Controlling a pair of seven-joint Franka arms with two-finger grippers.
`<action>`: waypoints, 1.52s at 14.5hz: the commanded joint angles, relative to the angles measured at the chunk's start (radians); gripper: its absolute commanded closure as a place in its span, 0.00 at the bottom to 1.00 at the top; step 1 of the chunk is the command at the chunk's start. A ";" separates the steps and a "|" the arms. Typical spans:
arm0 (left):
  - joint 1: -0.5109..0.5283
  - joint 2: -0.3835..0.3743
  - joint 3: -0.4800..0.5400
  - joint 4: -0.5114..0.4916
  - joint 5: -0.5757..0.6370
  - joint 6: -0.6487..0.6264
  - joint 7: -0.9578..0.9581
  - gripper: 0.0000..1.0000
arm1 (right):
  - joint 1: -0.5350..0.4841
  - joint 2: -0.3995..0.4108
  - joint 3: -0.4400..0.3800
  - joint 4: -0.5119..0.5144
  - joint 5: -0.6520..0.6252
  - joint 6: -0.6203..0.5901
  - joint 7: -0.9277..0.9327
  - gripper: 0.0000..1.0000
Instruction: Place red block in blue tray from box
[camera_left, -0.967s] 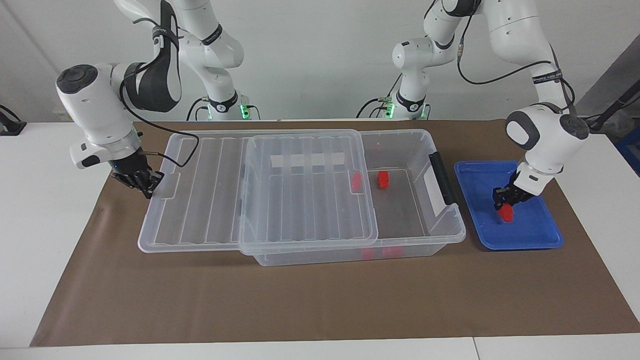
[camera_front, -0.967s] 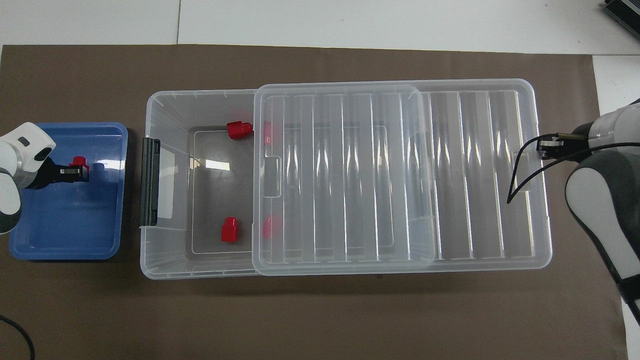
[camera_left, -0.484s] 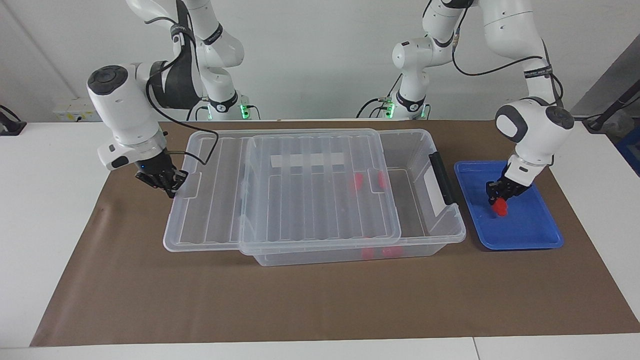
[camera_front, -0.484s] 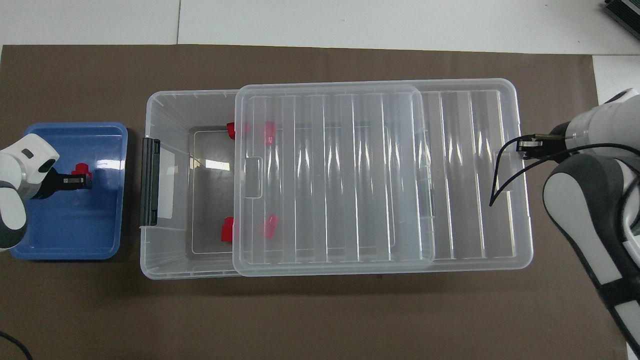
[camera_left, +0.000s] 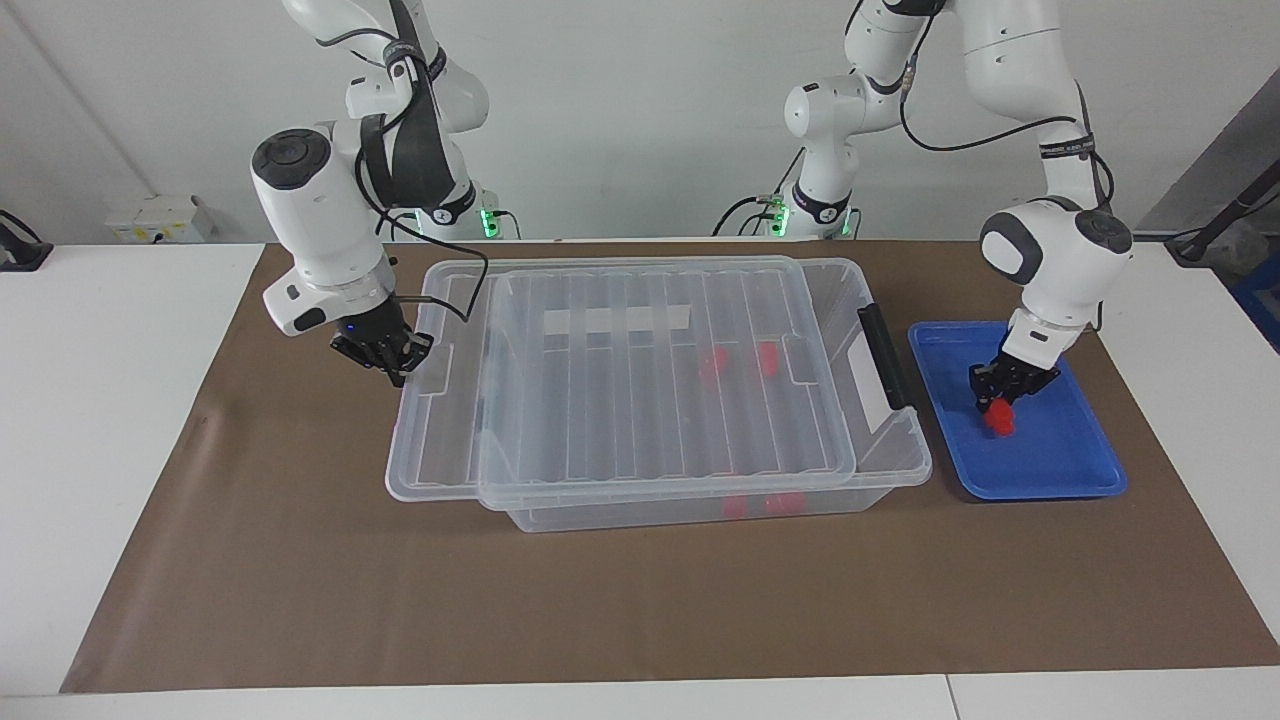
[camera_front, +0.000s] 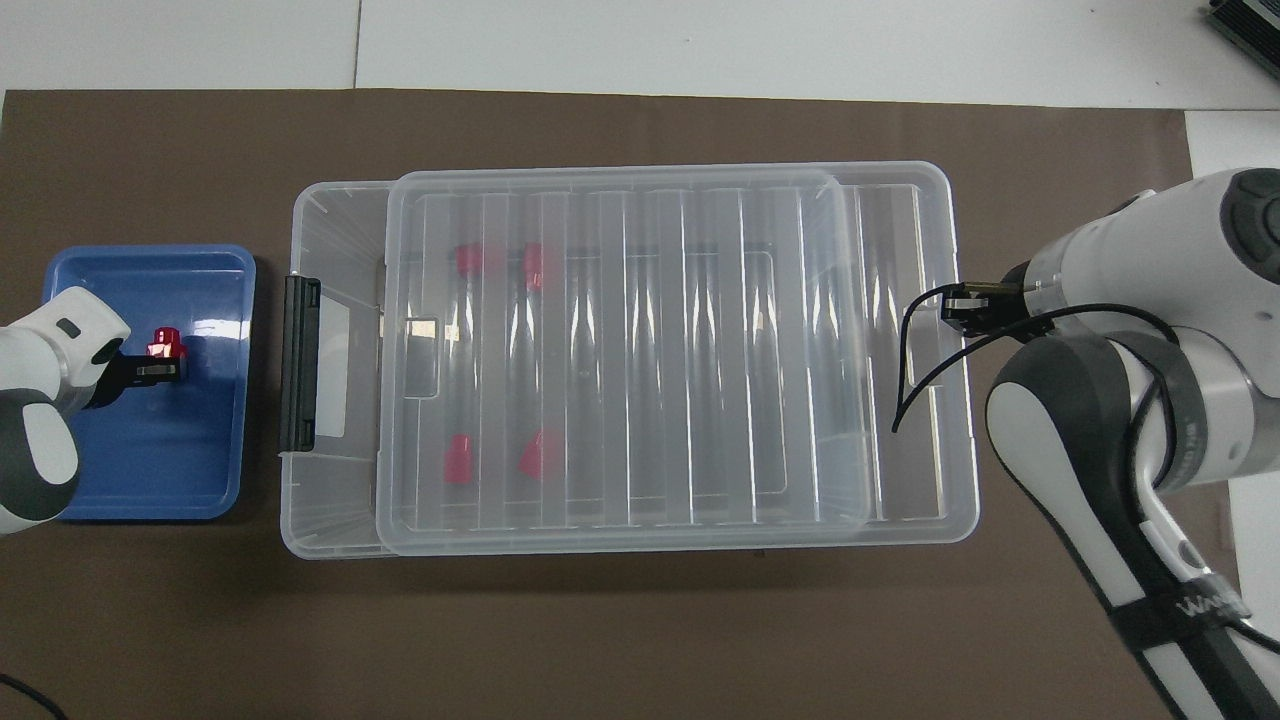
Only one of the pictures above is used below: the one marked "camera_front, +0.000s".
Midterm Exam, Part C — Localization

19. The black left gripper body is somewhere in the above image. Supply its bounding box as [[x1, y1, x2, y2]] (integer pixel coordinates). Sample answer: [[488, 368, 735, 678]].
[[80, 345, 153, 411]]

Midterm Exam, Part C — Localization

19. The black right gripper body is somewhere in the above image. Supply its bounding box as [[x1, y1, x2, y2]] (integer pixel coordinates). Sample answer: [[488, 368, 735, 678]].
[[975, 283, 1039, 341]]

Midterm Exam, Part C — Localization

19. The clear ribbed plastic lid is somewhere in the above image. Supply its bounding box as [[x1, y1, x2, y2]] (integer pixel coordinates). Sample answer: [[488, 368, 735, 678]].
[[375, 160, 982, 557]]

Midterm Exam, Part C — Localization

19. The blue plastic tray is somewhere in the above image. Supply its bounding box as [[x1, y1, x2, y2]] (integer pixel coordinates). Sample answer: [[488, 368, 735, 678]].
[[40, 244, 257, 524]]

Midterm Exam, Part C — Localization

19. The clear plastic storage box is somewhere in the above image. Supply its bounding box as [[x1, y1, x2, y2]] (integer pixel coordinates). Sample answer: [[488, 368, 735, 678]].
[[280, 178, 871, 560]]

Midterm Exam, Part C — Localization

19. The grey finned device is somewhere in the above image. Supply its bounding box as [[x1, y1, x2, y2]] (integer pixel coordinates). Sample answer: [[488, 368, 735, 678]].
[[1204, 0, 1280, 57]]

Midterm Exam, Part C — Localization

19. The brown table mat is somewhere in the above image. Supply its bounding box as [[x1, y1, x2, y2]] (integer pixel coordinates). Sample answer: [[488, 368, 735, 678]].
[[0, 88, 1257, 720]]

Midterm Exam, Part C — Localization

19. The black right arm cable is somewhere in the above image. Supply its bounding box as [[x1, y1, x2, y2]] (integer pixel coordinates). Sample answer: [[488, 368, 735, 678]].
[[891, 284, 1186, 501]]

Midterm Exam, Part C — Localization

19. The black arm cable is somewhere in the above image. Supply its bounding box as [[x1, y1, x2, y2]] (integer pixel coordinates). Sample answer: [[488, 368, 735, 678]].
[[0, 673, 67, 720], [891, 284, 1186, 501]]

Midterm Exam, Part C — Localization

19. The black box latch handle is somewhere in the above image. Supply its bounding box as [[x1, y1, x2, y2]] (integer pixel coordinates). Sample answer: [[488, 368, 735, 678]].
[[277, 274, 323, 454]]

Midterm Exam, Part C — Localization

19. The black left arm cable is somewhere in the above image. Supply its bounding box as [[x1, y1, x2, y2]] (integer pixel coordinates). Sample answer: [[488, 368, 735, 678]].
[[0, 673, 67, 720]]

